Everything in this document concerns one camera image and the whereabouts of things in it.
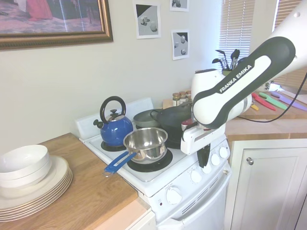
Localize blue kettle black handle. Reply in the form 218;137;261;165
93;95;134;147

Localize large white oven knob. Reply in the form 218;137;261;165
165;186;183;206

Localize black wok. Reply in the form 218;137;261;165
150;104;195;143

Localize large grey shapes paper print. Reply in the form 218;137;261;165
132;0;161;40

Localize white electric stove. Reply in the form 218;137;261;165
74;97;232;230

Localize white oven door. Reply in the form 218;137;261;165
155;178;231;230

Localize small grey shapes paper print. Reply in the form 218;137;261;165
169;0;189;12

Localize narrow wooden window blind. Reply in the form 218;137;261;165
219;0;255;81

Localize green knife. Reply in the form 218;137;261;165
259;92;287;110

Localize purple knife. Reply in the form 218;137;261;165
270;92;307;111

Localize steel saucepan blue handle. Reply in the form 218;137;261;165
103;127;168;178

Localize medium grey shapes paper print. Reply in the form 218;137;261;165
171;29;190;61

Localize red knife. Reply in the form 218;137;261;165
251;92;276;111

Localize white bowl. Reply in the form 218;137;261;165
0;158;52;189
0;144;50;173

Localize black stove burner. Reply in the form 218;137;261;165
100;140;128;152
165;136;183;149
126;148;173;173

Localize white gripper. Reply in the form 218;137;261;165
180;124;226;168

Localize white base cabinet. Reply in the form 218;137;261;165
94;206;156;230

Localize black cable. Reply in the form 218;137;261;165
237;71;307;123

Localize white panelled door cabinet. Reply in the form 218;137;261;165
226;140;307;230

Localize white plate gold rim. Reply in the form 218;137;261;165
0;155;70;204
0;167;71;212
0;176;73;220
0;173;73;217
0;170;72;215
0;179;72;222

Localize gold framed painting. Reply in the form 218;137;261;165
0;0;114;50

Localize black kitchen utensil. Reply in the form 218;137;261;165
212;58;227;70
230;49;240;70
215;49;228;70

